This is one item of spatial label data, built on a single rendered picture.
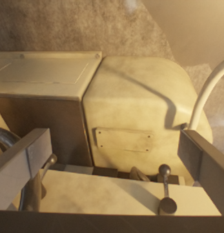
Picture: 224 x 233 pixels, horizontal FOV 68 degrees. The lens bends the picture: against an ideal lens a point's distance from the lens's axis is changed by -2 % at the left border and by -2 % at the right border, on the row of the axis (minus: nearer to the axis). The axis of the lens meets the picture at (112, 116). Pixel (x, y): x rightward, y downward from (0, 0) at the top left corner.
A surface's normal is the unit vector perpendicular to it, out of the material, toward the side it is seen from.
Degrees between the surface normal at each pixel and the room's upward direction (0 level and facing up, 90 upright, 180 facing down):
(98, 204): 90
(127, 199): 90
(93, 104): 0
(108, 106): 0
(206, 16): 0
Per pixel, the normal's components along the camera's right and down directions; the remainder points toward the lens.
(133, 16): -0.15, 0.64
